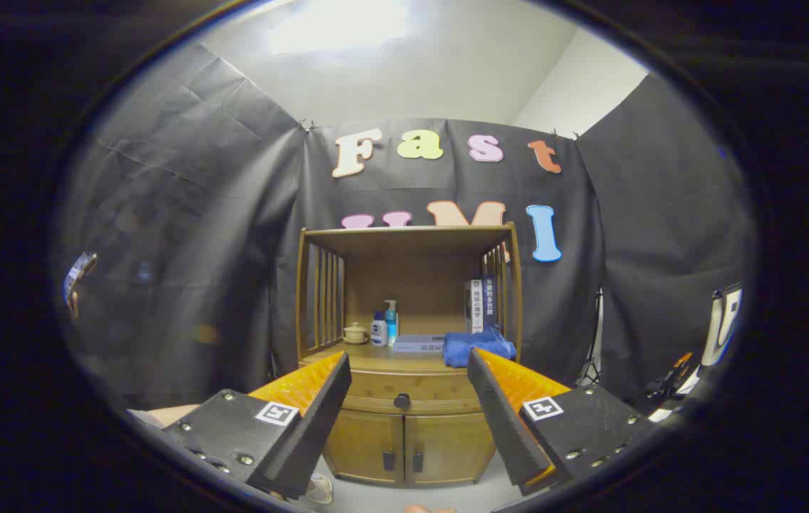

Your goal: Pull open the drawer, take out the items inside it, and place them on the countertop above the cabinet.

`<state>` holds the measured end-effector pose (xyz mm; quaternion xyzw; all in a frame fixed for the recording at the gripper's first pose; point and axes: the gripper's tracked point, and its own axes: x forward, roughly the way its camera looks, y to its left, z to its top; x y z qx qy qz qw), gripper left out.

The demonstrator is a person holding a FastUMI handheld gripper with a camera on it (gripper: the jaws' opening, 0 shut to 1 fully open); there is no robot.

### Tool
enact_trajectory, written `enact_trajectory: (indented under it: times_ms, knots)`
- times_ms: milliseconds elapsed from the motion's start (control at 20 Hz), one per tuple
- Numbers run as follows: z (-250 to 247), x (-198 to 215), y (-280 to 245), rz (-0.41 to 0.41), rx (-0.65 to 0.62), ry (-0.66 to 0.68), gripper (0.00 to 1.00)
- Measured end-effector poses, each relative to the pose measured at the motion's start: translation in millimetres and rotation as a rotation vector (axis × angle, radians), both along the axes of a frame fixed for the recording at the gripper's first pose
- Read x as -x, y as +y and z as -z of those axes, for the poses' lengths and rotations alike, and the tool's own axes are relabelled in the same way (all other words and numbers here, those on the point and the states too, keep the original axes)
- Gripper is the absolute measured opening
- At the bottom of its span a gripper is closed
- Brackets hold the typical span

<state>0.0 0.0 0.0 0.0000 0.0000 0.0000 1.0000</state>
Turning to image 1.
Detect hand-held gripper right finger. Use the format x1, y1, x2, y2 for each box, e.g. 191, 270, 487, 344
466, 348, 654, 497

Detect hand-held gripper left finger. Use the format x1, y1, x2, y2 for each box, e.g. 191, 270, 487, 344
162, 351, 353, 501

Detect wooden cabinet door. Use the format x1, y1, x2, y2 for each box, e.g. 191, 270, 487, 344
324, 410, 405, 485
404, 412, 496, 487

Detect wooden countertop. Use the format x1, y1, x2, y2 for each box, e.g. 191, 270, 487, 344
303, 341, 519, 375

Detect wooden cabinet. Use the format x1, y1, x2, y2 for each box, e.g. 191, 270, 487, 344
296, 222, 523, 489

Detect white round object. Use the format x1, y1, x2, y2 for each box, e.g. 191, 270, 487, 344
305, 472, 334, 505

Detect blue folded towel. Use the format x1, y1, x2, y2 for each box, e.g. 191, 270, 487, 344
443, 329, 517, 369

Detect flat grey book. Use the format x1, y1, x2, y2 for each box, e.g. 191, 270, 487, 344
392, 334, 448, 354

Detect white standing book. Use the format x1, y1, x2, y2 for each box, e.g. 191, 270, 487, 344
466, 279, 485, 334

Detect black tripod stand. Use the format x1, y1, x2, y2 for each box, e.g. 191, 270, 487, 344
575, 289, 605, 389

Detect orange black tools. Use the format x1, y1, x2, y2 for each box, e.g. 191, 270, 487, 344
643, 353, 697, 403

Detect black backdrop cloth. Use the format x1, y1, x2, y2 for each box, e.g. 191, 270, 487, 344
56, 43, 758, 414

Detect blue white device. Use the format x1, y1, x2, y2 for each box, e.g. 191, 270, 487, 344
63, 252, 99, 319

